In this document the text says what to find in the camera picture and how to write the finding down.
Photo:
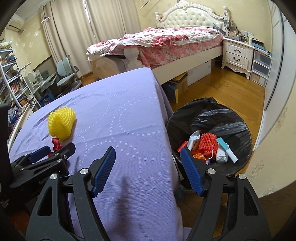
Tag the cardboard box under bed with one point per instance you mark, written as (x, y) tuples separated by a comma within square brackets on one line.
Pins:
[(176, 87)]

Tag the red label dark bottle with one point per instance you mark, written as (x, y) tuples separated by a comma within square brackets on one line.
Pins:
[(184, 144)]

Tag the purple tablecloth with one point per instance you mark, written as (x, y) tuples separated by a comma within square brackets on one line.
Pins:
[(129, 112)]

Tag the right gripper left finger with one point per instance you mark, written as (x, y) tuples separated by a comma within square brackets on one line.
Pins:
[(51, 217)]

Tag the white nightstand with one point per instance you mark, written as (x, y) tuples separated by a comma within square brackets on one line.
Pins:
[(237, 56)]

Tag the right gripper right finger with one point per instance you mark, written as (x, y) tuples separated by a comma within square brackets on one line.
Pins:
[(245, 219)]

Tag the translucent plastic drawer unit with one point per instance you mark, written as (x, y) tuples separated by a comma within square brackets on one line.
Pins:
[(261, 66)]

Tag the yellow foam fruit net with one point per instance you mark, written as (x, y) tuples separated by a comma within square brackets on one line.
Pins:
[(60, 123)]

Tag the black bag trash bin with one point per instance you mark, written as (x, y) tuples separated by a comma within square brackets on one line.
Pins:
[(214, 133)]

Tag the study desk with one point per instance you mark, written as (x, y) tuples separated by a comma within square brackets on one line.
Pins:
[(37, 84)]

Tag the light green desk chair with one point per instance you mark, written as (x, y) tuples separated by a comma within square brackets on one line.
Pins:
[(69, 78)]

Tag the white bed with headboard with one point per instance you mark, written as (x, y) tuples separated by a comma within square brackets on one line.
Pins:
[(182, 14)]

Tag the white bookshelf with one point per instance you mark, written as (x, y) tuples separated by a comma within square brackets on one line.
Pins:
[(14, 90)]

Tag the white air conditioner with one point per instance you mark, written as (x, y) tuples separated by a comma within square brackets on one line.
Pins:
[(16, 23)]

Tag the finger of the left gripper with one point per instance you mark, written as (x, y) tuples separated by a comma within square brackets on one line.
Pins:
[(40, 171), (39, 154)]

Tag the sliding wardrobe door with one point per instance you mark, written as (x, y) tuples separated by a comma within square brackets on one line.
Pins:
[(282, 75)]

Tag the white storage box under bed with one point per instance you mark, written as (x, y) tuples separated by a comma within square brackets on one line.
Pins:
[(199, 72)]

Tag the dark red mesh net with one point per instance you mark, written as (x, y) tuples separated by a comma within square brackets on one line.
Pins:
[(56, 146)]

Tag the orange paper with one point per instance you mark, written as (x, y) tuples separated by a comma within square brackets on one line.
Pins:
[(197, 152)]

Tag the pink floral quilt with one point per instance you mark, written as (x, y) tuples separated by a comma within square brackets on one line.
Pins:
[(158, 47)]

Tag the teal white paper box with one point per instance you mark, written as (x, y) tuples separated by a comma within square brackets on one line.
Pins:
[(227, 149)]

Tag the white tissue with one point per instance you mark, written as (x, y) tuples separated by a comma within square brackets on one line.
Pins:
[(221, 156)]

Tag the orange-red foam net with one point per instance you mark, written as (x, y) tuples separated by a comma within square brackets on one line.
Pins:
[(209, 144)]

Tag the beige curtains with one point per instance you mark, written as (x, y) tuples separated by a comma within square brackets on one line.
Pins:
[(72, 26)]

